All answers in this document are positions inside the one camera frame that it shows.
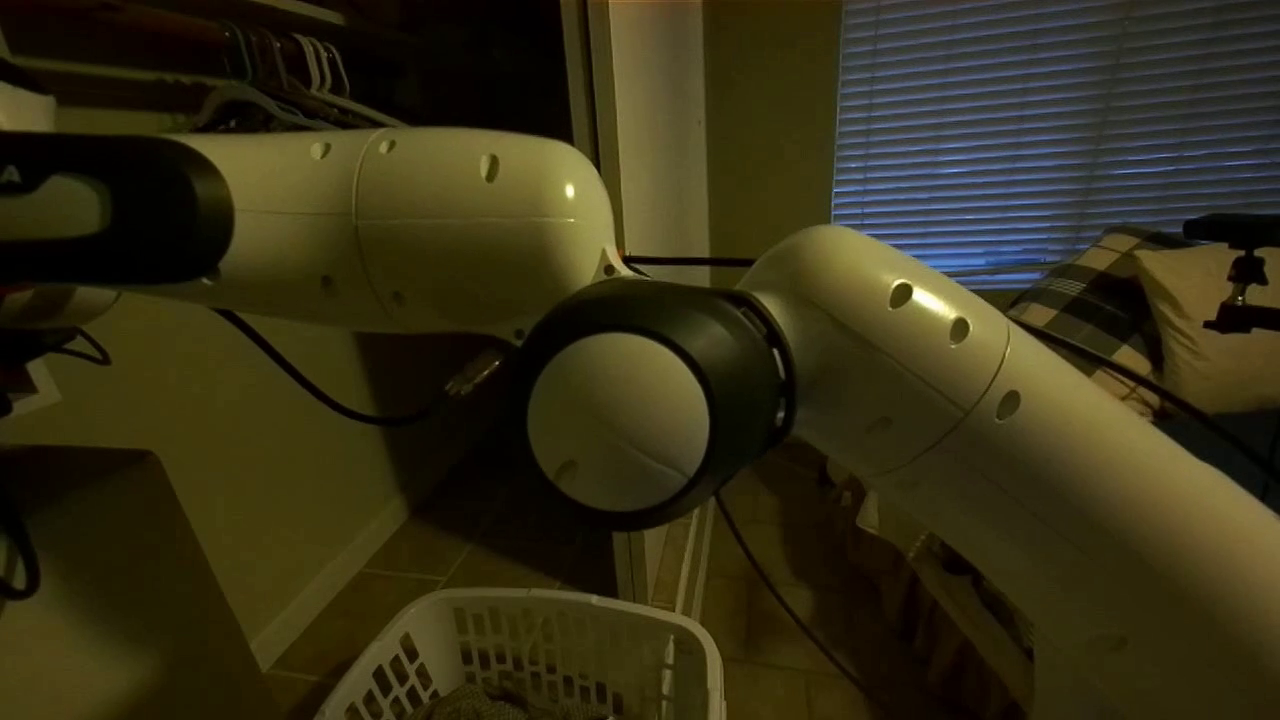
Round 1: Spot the long black arm cable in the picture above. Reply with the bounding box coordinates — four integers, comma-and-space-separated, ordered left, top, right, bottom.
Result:
712, 486, 883, 712

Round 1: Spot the white baseboard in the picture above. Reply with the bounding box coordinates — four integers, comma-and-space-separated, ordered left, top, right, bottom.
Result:
253, 492, 412, 672

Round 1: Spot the plaid pillow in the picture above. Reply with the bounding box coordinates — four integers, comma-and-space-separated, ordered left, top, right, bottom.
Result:
1004, 223, 1171, 405

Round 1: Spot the black cable with connector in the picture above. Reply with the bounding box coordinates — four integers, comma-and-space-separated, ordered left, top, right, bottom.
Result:
210, 302, 517, 431

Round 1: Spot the crumpled clothes pile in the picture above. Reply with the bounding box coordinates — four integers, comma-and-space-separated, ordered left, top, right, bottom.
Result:
425, 674, 631, 720

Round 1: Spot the white plastic laundry basket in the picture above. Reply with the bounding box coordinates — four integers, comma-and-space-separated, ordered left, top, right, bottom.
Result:
313, 589, 734, 720

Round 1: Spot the black camera on mount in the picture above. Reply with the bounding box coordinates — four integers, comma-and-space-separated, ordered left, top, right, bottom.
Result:
1177, 207, 1280, 334

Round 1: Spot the plain white pillow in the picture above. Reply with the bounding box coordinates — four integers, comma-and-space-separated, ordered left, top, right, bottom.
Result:
1134, 236, 1280, 419

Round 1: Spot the white door floor track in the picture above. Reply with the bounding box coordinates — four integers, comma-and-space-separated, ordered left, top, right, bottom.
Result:
623, 502, 734, 618

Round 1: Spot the white plastic hanger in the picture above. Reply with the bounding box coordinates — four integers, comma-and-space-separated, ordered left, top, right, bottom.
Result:
216, 33, 436, 136

